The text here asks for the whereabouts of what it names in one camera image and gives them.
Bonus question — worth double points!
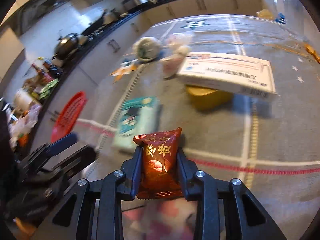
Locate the long white medicine box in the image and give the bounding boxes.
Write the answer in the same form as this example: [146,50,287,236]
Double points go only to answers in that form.
[176,52,277,98]

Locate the clear plastic pitcher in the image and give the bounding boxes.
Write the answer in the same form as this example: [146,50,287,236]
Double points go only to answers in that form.
[261,0,309,42]

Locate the teal and white packet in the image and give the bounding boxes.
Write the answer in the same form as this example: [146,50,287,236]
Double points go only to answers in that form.
[112,96,162,153]

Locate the cream kitchen base cabinets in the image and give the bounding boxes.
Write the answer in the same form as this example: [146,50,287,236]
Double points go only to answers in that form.
[32,0,262,135]

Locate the grey printed tablecloth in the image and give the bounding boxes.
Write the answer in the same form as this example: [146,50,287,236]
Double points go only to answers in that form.
[32,14,320,240]

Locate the rolled white cloth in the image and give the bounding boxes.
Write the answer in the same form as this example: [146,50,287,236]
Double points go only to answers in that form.
[132,37,162,62]

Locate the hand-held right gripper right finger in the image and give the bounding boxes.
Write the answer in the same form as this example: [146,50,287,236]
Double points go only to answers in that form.
[176,147,288,240]

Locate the green packet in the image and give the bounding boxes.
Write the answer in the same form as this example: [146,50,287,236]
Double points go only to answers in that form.
[37,79,59,100]

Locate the red plastic basket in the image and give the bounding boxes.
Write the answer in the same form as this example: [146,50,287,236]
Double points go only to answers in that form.
[51,91,88,143]

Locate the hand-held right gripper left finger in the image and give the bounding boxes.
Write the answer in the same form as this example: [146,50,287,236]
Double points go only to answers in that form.
[35,146,143,240]

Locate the steel pot with lid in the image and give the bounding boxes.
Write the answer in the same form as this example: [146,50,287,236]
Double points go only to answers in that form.
[54,33,88,60]

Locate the red foil snack packet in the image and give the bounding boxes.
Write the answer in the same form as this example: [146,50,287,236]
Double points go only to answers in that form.
[133,127,184,200]

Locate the black kitchen countertop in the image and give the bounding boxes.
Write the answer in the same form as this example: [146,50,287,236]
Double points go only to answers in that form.
[0,0,260,110]

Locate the black and steel electric cooker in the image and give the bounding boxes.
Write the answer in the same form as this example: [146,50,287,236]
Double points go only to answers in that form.
[122,0,148,10]

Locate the sauce bottles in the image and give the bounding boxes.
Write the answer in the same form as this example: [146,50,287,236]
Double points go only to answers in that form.
[31,57,62,80]

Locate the knotted white plastic bag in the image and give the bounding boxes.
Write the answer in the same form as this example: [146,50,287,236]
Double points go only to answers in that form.
[160,33,194,78]

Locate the yellow bowl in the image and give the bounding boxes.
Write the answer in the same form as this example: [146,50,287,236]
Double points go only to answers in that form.
[185,85,234,111]

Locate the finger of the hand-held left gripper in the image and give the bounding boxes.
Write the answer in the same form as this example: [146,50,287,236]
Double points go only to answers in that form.
[40,145,97,180]
[19,133,78,167]

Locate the yellow plastic bag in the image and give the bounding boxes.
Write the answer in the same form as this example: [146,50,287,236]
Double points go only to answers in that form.
[256,9,274,20]

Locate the crumpled white plastic bags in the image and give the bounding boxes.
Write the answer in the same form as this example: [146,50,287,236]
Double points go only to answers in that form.
[9,104,43,140]

